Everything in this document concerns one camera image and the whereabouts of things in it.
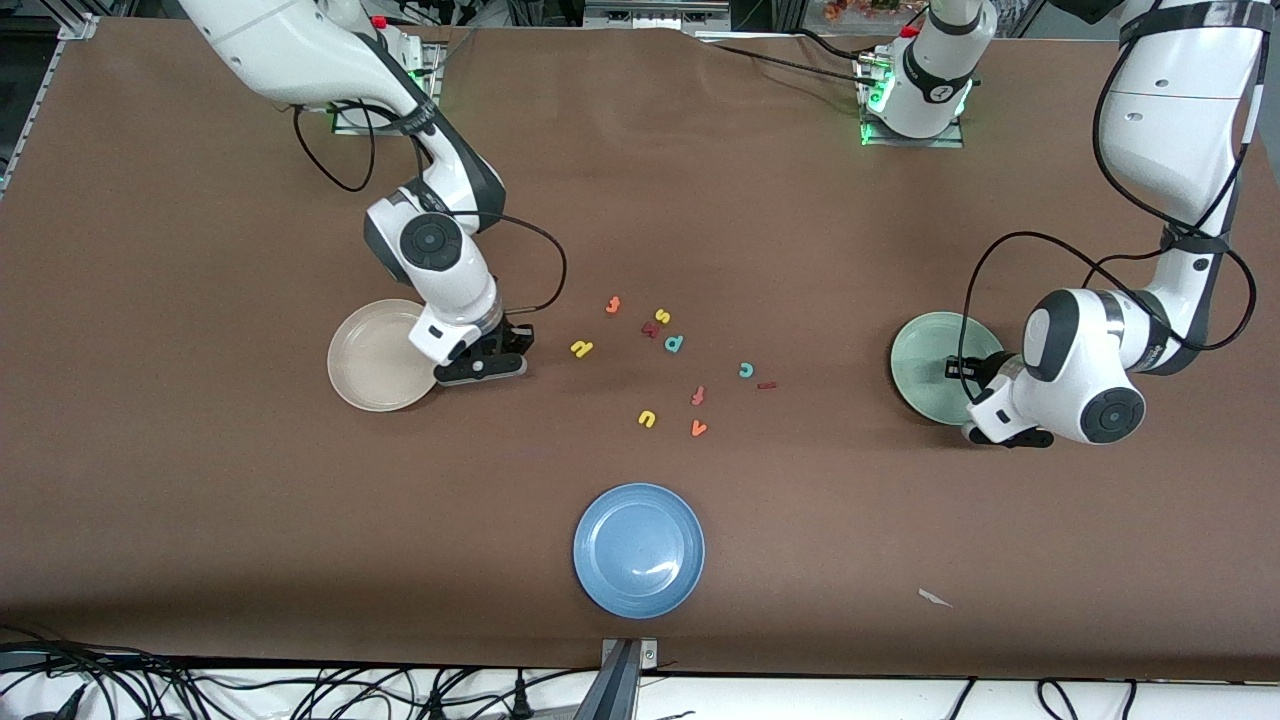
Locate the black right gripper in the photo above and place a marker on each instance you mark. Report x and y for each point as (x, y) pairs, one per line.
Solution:
(507, 338)

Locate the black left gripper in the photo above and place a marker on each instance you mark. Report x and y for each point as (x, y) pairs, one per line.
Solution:
(985, 367)

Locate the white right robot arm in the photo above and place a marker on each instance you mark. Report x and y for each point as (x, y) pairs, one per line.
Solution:
(300, 40)

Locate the green plate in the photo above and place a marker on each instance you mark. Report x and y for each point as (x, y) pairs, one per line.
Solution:
(920, 350)

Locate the beige brown plate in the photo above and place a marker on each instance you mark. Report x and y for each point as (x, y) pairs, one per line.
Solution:
(370, 360)

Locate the white paper scrap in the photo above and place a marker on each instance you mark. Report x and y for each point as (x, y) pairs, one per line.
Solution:
(935, 598)

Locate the blue plate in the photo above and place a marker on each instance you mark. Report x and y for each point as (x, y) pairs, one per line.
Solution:
(639, 550)

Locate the grey power strip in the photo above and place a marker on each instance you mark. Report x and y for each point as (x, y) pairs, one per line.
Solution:
(650, 14)

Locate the brown paper table cover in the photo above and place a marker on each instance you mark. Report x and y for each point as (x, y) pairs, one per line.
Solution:
(200, 500)

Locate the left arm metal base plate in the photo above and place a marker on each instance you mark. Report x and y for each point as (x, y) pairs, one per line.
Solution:
(915, 142)

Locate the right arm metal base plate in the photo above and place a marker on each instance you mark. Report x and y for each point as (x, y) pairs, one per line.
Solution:
(345, 122)

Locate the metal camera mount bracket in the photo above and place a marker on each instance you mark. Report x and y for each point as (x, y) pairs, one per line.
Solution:
(620, 690)

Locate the aluminium frame profile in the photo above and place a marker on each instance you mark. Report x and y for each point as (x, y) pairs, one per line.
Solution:
(78, 25)

